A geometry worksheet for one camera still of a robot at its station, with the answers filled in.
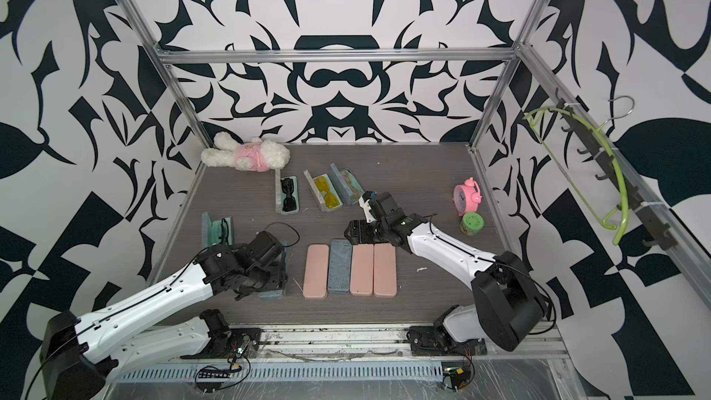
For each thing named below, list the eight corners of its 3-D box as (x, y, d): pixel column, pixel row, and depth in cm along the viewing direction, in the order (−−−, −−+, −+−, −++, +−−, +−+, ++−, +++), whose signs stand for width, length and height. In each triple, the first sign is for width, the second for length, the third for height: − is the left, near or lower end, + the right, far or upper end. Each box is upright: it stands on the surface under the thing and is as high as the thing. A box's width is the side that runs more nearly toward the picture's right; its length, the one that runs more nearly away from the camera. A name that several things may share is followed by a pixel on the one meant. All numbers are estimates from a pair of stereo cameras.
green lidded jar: (461, 236, 96) (465, 229, 92) (457, 219, 100) (461, 212, 96) (481, 236, 96) (486, 229, 92) (476, 219, 100) (481, 212, 96)
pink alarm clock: (457, 218, 99) (466, 202, 91) (451, 194, 106) (458, 178, 98) (473, 218, 99) (484, 202, 92) (466, 194, 106) (475, 178, 98)
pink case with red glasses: (302, 298, 83) (301, 295, 81) (308, 248, 93) (307, 243, 91) (326, 298, 83) (326, 295, 81) (330, 248, 93) (329, 243, 91)
